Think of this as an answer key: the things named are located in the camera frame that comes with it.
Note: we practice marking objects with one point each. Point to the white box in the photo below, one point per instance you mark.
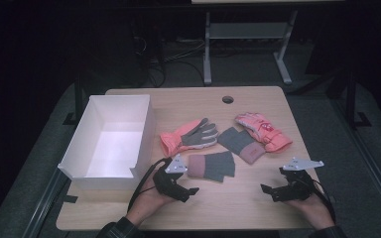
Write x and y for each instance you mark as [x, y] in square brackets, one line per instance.
[112, 148]

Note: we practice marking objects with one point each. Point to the person's left hand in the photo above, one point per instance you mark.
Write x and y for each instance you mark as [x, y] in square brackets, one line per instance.
[149, 203]

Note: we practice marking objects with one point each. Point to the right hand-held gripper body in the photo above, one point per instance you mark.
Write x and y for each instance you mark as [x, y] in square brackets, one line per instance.
[297, 188]

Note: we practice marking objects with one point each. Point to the black metal stand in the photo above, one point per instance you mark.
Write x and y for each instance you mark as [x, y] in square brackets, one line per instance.
[351, 99]

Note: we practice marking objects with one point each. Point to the person's right hand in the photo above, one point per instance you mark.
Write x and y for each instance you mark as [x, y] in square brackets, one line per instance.
[316, 211]

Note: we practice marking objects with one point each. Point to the grey metal frame desk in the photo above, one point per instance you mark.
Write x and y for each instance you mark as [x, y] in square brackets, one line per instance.
[244, 30]

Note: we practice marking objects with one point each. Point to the pink glove with grey palm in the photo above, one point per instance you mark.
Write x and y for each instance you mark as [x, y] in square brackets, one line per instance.
[175, 139]

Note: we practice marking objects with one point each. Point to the pink padded ski glove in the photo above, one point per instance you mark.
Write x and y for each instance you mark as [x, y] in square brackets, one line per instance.
[264, 130]

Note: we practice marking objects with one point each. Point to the grey aluminium floor rail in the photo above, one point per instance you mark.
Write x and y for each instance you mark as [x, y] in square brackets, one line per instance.
[370, 158]
[44, 205]

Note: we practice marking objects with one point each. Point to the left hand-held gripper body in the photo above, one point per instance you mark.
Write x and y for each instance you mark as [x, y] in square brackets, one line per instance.
[163, 181]

